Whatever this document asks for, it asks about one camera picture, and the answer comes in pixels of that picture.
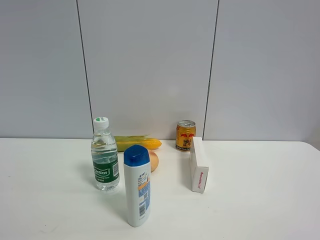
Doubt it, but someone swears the orange round fruit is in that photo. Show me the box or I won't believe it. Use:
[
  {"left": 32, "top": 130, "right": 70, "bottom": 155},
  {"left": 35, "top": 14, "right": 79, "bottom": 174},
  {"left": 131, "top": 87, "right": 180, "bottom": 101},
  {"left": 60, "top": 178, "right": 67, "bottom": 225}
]
[{"left": 148, "top": 150, "right": 159, "bottom": 172}]

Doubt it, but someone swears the gold energy drink can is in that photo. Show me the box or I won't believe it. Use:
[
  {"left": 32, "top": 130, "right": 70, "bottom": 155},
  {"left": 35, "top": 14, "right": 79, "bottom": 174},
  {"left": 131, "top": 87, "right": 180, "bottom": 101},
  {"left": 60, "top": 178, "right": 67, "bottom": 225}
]
[{"left": 175, "top": 120, "right": 196, "bottom": 151}]

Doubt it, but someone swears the white shampoo bottle blue cap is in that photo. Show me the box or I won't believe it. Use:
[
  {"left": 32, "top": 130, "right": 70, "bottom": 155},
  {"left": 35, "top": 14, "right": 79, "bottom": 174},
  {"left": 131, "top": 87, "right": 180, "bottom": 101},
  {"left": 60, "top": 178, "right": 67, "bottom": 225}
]
[{"left": 123, "top": 144, "right": 151, "bottom": 227}]

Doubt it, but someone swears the yellow corn cob green husk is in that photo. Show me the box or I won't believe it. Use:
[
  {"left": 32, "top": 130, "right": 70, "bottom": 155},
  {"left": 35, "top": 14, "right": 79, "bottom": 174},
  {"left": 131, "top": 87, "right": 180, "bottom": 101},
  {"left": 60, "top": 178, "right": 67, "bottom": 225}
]
[{"left": 114, "top": 135, "right": 162, "bottom": 152}]

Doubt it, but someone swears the white rectangular carton box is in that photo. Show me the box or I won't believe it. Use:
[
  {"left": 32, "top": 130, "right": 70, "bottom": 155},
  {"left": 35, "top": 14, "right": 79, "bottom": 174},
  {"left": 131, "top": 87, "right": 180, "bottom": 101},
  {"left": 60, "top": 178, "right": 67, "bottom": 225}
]
[{"left": 189, "top": 136, "right": 209, "bottom": 194}]

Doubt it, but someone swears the clear water bottle green label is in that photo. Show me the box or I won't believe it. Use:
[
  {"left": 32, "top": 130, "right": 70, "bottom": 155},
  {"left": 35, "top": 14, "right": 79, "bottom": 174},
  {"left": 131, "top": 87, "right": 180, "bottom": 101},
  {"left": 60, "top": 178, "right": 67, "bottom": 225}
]
[{"left": 91, "top": 117, "right": 120, "bottom": 192}]

